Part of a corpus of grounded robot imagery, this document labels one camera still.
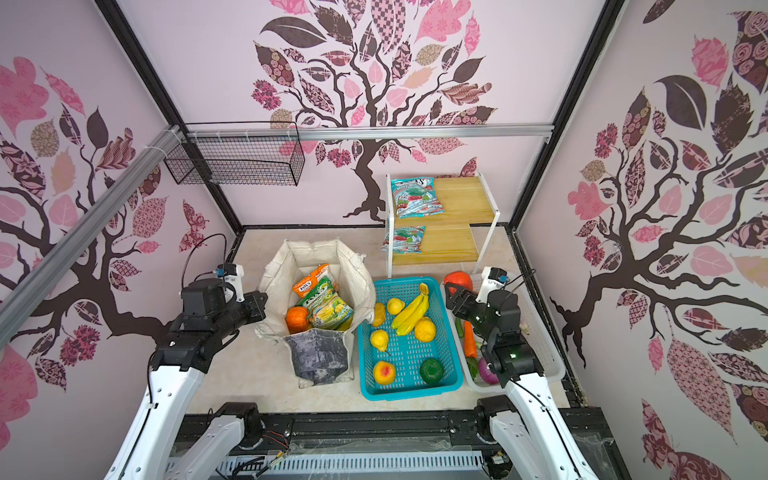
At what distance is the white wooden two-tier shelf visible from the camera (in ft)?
2.55

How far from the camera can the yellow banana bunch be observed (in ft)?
2.94

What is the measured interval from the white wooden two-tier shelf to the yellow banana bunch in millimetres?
109
